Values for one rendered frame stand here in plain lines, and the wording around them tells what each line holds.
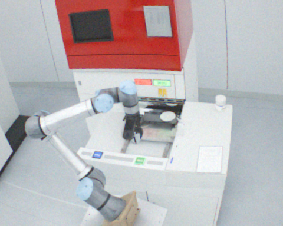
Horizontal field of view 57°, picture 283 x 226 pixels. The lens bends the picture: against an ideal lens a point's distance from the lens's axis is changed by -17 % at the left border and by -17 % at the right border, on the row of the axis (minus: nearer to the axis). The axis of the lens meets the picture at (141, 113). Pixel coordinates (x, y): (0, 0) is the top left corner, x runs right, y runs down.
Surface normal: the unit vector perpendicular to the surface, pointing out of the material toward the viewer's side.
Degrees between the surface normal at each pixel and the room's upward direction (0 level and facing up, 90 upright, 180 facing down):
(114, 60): 90
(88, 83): 90
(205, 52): 90
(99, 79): 90
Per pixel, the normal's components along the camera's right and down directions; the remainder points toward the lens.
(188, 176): -0.27, 0.62
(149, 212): -0.12, -0.79
